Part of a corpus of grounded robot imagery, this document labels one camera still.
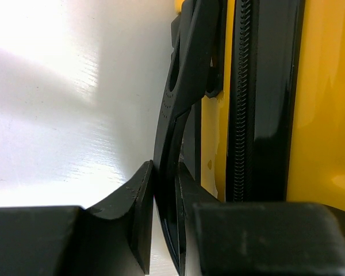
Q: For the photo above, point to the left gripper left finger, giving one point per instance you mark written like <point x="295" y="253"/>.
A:
<point x="112" y="237"/>

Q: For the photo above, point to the yellow suitcase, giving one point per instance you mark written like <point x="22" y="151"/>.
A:
<point x="254" y="105"/>

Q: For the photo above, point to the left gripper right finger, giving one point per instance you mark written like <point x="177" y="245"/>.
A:
<point x="256" y="238"/>

